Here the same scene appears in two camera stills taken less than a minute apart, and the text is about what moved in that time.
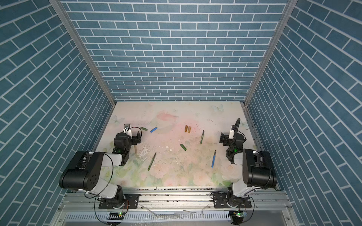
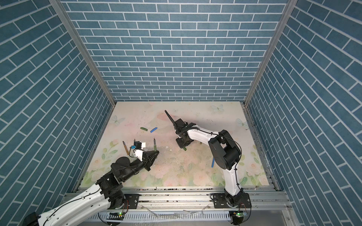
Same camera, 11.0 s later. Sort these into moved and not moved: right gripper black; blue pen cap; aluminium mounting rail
Moved: right gripper black
Not moved: blue pen cap; aluminium mounting rail
